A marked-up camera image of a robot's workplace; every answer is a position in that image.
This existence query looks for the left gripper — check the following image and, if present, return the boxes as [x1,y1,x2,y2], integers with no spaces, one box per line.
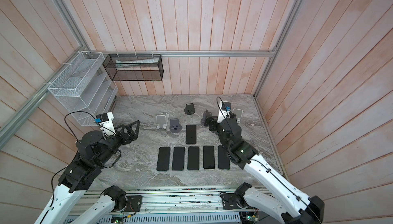
[95,120,141,166]

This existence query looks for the purple phone stand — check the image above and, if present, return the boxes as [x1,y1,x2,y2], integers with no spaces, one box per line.
[185,124,197,144]

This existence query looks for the dark grey phone stand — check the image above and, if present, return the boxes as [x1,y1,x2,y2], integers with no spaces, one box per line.
[184,103,195,115]

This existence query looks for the white folding phone stand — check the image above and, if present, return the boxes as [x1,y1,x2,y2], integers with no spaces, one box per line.
[232,108,243,123]

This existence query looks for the white phone front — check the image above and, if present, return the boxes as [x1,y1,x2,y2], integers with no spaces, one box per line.
[203,146,216,169]

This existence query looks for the blue phone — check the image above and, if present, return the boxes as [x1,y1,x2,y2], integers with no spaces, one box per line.
[156,147,171,171]

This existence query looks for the black phone stand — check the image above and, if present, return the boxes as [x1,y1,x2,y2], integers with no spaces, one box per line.
[187,146,200,170]

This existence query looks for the green phone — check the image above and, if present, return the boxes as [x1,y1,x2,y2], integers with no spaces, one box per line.
[172,147,185,171]

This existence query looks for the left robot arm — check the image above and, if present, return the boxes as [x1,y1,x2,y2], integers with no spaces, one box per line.
[36,120,140,224]

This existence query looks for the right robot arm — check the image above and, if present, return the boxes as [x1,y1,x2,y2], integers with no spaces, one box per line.
[204,116,325,224]

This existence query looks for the grey round stand base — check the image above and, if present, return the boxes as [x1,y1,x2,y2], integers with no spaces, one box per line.
[169,118,182,134]

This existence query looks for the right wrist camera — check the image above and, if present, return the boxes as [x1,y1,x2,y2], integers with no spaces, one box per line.
[218,99,230,123]

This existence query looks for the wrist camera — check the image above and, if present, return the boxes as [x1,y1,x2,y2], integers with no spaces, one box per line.
[94,112,116,136]
[218,99,230,123]

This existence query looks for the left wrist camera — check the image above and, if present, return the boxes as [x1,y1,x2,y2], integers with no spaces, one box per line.
[94,112,116,136]

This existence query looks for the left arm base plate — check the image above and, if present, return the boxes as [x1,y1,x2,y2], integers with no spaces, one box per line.
[113,195,143,212]

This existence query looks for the black wire mesh basket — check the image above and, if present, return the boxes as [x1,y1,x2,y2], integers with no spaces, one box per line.
[103,53,164,81]

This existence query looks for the white wire mesh shelf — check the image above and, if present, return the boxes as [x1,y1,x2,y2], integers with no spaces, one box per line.
[48,52,118,127]

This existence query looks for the aluminium front rail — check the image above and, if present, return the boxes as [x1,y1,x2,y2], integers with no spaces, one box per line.
[53,188,308,216]

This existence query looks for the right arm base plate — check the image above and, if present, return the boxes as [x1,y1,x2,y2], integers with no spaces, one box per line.
[219,192,256,210]

